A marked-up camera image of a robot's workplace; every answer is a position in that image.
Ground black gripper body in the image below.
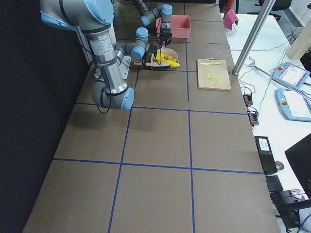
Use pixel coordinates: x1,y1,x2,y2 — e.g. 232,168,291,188
159,28,173,42
145,45,159,61

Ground beige plastic dustpan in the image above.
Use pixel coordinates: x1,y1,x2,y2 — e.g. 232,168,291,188
160,45,179,63

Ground tan toy ginger root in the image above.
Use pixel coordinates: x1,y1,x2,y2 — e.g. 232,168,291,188
166,55,177,62

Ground beige hand brush black bristles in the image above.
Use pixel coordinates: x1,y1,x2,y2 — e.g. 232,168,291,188
134,53,171,71

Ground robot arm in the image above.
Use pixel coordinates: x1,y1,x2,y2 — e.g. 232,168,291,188
40,0,149,110
131,0,173,46

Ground pink plastic bin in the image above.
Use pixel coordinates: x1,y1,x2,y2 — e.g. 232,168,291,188
155,15,191,39

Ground yellow plastic toy knife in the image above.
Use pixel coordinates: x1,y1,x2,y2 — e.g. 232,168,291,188
200,62,221,66

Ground wooden cutting board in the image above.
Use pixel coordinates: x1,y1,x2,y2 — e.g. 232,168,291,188
197,59,231,91

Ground lemon slice far from knife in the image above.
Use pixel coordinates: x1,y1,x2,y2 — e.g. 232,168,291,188
213,77,221,83

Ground magenta cloth on stand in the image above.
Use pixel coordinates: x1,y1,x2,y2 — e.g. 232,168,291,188
223,9,239,33

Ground thin metal rod stand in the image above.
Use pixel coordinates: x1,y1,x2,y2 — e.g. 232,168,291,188
242,57,311,100

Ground red black connector hub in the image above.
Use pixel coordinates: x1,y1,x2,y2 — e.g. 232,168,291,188
243,94,253,107

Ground far blue teach pendant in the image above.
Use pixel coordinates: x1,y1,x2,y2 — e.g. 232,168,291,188
273,62,310,89

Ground blue teach pendant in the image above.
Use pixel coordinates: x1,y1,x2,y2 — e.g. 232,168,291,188
273,62,310,89
275,88,311,122

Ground near blue teach pendant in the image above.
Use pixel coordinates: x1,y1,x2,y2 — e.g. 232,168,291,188
275,88,311,122

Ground black box white label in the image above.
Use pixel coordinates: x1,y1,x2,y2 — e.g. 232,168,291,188
254,136,277,175

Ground black monitor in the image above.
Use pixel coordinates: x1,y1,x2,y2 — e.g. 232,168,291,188
285,138,311,198

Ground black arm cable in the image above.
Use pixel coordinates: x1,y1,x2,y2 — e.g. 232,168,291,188
96,87,112,114

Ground aluminium frame post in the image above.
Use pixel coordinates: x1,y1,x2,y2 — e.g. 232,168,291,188
232,0,276,76

